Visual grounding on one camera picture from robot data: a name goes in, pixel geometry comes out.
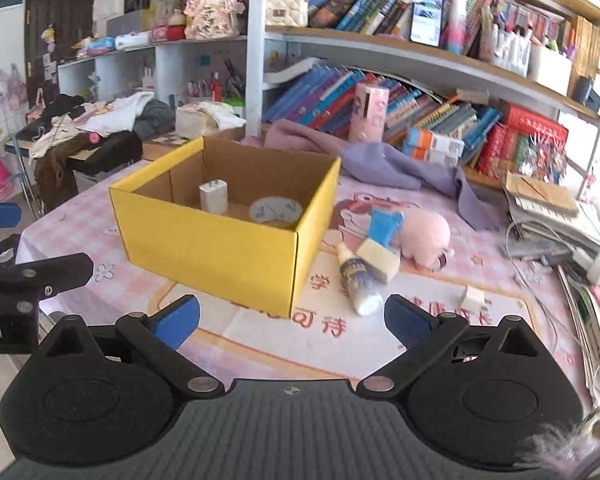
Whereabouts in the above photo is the pink carton box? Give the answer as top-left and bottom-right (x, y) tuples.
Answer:
(349, 82), (391, 145)

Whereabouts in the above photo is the white pen holder box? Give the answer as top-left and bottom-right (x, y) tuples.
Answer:
(527, 42), (574, 96)

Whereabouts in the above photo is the white quilted handbag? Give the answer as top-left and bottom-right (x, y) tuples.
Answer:
(266, 0), (310, 29)

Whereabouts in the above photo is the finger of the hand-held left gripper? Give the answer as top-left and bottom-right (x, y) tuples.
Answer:
(0, 252), (95, 312)
(0, 203), (22, 231)

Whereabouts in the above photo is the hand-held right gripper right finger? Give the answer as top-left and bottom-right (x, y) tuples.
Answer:
(356, 294), (548, 402)

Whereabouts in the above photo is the brown notebook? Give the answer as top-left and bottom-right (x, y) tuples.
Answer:
(505, 172), (579, 214)

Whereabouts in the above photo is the white cable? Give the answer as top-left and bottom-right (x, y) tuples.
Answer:
(505, 225), (562, 352)

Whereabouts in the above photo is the low white shelf unit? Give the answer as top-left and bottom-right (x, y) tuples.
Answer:
(57, 35), (249, 107)

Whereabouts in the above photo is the white wipes pack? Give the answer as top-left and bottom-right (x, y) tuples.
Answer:
(115, 32), (154, 50)

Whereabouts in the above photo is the dark brown door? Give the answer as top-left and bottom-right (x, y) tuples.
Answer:
(25, 0), (99, 82)

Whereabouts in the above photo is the grey fluffy fabric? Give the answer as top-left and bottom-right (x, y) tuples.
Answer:
(517, 402), (600, 480)

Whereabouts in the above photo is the pile of clothes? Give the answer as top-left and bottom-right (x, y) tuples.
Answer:
(30, 92), (176, 152)

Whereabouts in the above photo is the smartphone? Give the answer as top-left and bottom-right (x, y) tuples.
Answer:
(410, 0), (444, 47)

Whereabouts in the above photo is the pink patterned tube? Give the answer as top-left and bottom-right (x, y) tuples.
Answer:
(442, 0), (481, 56)

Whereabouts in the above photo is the white glue bottle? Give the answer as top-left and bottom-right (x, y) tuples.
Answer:
(336, 242), (385, 317)

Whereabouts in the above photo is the black speaker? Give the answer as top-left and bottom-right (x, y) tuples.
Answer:
(572, 76), (600, 114)

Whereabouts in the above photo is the stack of papers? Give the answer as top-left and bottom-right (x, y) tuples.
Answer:
(502, 170), (600, 263)

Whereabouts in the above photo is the red boxed book set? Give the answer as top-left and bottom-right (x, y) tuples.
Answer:
(480, 105), (570, 184)

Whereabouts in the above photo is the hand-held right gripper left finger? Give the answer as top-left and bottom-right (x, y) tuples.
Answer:
(39, 294), (223, 402)

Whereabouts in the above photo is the white charger plug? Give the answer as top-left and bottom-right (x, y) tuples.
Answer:
(459, 285), (491, 317)
(198, 178), (229, 216)

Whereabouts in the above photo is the blue tissue pack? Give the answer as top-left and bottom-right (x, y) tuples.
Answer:
(85, 36), (117, 54)

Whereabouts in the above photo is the pink printed tablecloth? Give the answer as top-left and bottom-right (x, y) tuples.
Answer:
(15, 157), (597, 403)

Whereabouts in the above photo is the pink plush pig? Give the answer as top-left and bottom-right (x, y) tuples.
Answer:
(391, 209), (454, 270)

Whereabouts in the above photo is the row of blue books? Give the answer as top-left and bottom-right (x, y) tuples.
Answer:
(262, 62), (504, 157)

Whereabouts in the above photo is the row of leaning books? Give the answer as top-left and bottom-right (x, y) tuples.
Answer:
(302, 0), (501, 37)

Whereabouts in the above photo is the white wooden bookshelf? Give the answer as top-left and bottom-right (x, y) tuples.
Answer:
(244, 0), (600, 196)

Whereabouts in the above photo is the orange white carton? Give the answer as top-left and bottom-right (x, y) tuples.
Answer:
(404, 127), (466, 166)

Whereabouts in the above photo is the beige tissue box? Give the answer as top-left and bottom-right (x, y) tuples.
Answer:
(175, 102), (246, 139)

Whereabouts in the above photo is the purple cloth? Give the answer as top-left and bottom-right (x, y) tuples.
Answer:
(264, 120), (499, 232)

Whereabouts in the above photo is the red pot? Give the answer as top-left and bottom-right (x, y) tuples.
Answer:
(152, 10), (187, 42)

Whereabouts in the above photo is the pile of magazines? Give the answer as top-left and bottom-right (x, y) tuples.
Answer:
(560, 265), (600, 407)

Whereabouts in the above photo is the blue packet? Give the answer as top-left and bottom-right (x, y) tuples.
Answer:
(369, 208), (405, 249)

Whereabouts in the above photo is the brown hanging cloth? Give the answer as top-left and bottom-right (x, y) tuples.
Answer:
(34, 140), (91, 199)

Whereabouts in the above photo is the brown tape roll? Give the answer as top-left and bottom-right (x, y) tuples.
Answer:
(249, 197), (303, 225)

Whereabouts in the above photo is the yellow cardboard box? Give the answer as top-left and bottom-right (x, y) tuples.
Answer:
(109, 135), (342, 319)

